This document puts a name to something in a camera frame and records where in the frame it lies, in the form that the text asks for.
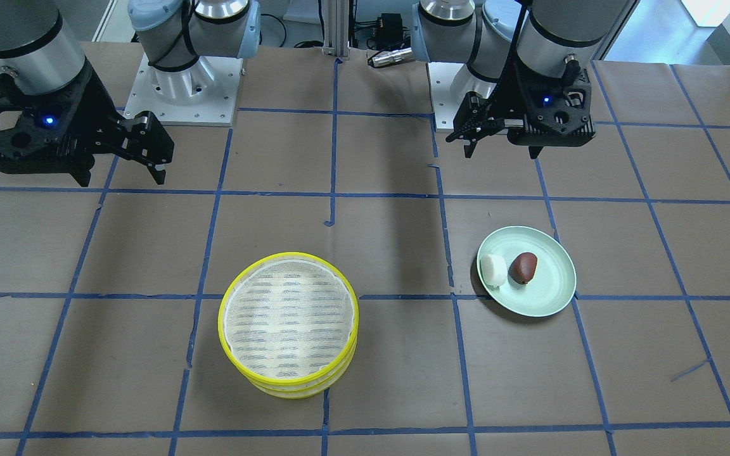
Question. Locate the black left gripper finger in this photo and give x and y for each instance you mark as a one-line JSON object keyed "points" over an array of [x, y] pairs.
{"points": [[472, 107], [474, 131]]}

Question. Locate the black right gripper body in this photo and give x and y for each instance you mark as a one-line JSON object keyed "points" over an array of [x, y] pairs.
{"points": [[94, 109]]}

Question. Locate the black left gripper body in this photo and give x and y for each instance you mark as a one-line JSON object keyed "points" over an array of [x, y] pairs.
{"points": [[505, 95]]}

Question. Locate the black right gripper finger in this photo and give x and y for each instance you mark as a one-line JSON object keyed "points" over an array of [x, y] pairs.
{"points": [[152, 148], [144, 124]]}

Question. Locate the brown bun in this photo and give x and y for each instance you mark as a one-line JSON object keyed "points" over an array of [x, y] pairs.
{"points": [[523, 268]]}

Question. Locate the yellow top steamer layer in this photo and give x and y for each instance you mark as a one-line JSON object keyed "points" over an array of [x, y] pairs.
{"points": [[288, 318]]}

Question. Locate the yellow steamer layer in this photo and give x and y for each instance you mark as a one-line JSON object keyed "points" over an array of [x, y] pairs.
{"points": [[288, 318], [310, 388]]}

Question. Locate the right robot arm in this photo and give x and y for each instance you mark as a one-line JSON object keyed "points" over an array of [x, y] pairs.
{"points": [[40, 49]]}

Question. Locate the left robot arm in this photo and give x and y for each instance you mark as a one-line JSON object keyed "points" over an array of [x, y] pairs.
{"points": [[535, 55]]}

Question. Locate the yellow bottom steamer layer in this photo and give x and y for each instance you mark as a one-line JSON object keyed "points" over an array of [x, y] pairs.
{"points": [[310, 388]]}

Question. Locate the silver cylindrical connector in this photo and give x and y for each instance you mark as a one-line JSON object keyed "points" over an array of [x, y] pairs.
{"points": [[389, 58]]}

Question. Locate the black power adapter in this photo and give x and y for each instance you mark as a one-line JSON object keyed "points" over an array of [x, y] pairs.
{"points": [[389, 31]]}

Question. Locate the white bun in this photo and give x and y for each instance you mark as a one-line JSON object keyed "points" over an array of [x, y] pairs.
{"points": [[493, 270]]}

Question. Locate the pale green plate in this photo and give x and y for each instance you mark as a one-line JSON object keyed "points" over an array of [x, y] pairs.
{"points": [[554, 284]]}

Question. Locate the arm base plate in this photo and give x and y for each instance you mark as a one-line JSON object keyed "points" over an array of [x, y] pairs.
{"points": [[449, 82], [204, 95]]}

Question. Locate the aluminium frame post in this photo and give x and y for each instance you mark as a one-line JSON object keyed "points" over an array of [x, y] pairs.
{"points": [[335, 22]]}

